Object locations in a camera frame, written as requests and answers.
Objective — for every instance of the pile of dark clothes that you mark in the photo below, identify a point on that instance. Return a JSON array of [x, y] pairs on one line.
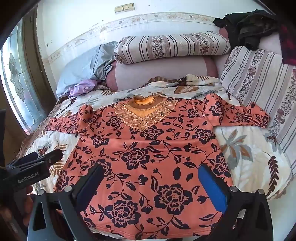
[[252, 30]]

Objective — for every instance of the stained glass window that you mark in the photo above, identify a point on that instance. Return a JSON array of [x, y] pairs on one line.
[[16, 76]]

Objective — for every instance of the beige wall switch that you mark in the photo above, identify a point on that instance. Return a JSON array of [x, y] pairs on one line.
[[128, 7], [119, 9]]

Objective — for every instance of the long striped floral pillow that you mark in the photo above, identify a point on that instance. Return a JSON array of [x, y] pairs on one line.
[[171, 46]]

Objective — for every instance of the leaf print blanket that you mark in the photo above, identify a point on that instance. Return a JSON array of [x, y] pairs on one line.
[[242, 148]]

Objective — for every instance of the wooden window frame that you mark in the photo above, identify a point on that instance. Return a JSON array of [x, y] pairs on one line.
[[39, 58]]

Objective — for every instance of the purple floral cloth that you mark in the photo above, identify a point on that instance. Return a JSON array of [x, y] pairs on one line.
[[81, 88]]

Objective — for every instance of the orange floral shirt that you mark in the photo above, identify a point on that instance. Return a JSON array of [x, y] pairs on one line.
[[148, 162]]

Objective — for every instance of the square striped floral pillow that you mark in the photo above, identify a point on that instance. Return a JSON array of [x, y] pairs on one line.
[[259, 76]]

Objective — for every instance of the red black plaid cloth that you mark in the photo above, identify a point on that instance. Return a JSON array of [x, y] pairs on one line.
[[289, 46]]

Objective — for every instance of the pink bolster cushion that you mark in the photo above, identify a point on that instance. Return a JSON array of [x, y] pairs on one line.
[[161, 71]]

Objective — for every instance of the grey-blue pillow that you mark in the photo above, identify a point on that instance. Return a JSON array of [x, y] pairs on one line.
[[83, 67]]

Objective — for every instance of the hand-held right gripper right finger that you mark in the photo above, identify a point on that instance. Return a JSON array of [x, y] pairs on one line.
[[214, 187]]

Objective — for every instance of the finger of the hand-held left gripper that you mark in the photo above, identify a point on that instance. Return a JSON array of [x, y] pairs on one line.
[[52, 156], [31, 156]]

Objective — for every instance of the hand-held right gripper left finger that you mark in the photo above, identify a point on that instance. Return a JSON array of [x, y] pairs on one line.
[[87, 187]]

